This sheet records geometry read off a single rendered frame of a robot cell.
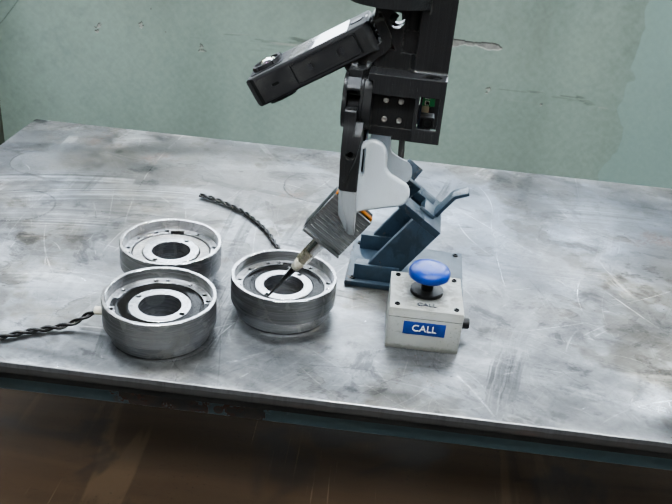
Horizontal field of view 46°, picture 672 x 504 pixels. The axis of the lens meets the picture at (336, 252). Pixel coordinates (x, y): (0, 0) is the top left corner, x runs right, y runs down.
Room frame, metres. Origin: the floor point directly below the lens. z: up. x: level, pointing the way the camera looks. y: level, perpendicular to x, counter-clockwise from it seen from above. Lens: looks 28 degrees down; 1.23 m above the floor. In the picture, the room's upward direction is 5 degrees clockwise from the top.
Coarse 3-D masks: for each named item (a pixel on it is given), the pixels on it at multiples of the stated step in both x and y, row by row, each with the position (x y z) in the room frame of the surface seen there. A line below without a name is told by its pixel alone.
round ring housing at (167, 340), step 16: (128, 272) 0.66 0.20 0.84; (144, 272) 0.66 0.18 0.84; (160, 272) 0.67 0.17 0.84; (176, 272) 0.67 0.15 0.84; (192, 272) 0.67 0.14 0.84; (112, 288) 0.63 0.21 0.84; (128, 288) 0.65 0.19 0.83; (192, 288) 0.66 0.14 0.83; (208, 288) 0.65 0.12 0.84; (128, 304) 0.62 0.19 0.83; (144, 304) 0.63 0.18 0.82; (160, 304) 0.64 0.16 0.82; (176, 304) 0.64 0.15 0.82; (112, 320) 0.58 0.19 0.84; (128, 320) 0.57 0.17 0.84; (160, 320) 0.60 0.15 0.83; (192, 320) 0.59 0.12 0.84; (208, 320) 0.60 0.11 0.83; (112, 336) 0.58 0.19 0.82; (128, 336) 0.57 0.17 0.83; (144, 336) 0.57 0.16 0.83; (160, 336) 0.57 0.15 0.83; (176, 336) 0.58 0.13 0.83; (192, 336) 0.59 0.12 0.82; (128, 352) 0.58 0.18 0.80; (144, 352) 0.58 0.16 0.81; (160, 352) 0.58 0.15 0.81; (176, 352) 0.58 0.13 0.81
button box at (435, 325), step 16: (400, 272) 0.70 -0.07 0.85; (400, 288) 0.67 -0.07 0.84; (416, 288) 0.66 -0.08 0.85; (448, 288) 0.68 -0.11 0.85; (400, 304) 0.64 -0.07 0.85; (416, 304) 0.64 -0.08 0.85; (432, 304) 0.64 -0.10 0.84; (448, 304) 0.65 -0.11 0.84; (400, 320) 0.63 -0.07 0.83; (416, 320) 0.63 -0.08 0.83; (432, 320) 0.63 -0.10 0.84; (448, 320) 0.63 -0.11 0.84; (464, 320) 0.66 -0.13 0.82; (400, 336) 0.63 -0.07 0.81; (416, 336) 0.63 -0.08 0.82; (432, 336) 0.63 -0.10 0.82; (448, 336) 0.63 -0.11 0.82; (448, 352) 0.63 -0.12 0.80
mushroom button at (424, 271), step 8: (416, 264) 0.67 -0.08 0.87; (424, 264) 0.67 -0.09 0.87; (432, 264) 0.67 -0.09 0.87; (440, 264) 0.67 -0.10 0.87; (408, 272) 0.67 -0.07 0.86; (416, 272) 0.65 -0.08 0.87; (424, 272) 0.65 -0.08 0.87; (432, 272) 0.65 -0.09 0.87; (440, 272) 0.65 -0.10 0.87; (448, 272) 0.66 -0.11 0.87; (416, 280) 0.65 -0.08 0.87; (424, 280) 0.65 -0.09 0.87; (432, 280) 0.65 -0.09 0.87; (440, 280) 0.65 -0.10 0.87; (448, 280) 0.66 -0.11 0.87; (424, 288) 0.66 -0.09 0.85; (432, 288) 0.66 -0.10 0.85
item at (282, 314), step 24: (240, 264) 0.70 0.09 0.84; (264, 264) 0.72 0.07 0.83; (312, 264) 0.72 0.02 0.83; (240, 288) 0.65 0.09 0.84; (264, 288) 0.67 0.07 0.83; (288, 288) 0.70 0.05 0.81; (240, 312) 0.66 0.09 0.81; (264, 312) 0.63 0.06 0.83; (288, 312) 0.63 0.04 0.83; (312, 312) 0.64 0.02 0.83
